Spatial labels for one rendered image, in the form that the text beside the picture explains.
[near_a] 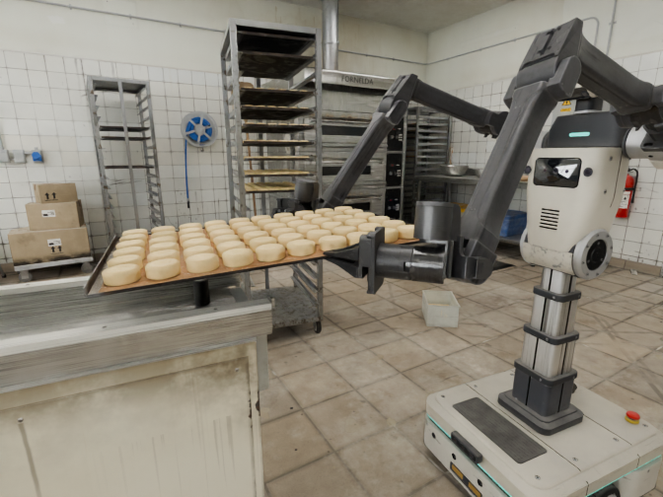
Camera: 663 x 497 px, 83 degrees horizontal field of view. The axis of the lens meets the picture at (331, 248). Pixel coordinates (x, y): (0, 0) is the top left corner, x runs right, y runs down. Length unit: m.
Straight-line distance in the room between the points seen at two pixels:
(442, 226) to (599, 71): 0.50
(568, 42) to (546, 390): 1.06
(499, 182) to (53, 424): 0.78
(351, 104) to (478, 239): 3.98
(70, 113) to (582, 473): 4.76
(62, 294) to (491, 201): 0.86
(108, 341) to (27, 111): 4.26
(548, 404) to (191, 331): 1.21
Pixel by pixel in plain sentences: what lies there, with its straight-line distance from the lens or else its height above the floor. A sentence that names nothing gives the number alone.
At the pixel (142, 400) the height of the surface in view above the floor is 0.77.
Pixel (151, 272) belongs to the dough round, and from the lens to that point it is 0.62.
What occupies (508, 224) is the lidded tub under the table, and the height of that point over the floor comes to 0.38.
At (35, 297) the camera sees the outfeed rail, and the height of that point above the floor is 0.88.
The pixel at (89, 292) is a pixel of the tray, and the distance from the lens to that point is 0.63.
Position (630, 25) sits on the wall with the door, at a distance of 5.12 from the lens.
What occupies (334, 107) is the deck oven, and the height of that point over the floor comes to 1.67.
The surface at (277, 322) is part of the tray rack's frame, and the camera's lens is 2.38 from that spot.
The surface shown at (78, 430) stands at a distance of 0.74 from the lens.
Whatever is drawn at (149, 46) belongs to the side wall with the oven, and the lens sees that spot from 4.94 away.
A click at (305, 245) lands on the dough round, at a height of 1.01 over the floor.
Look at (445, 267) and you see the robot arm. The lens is 0.59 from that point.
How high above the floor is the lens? 1.16
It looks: 14 degrees down
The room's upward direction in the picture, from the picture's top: straight up
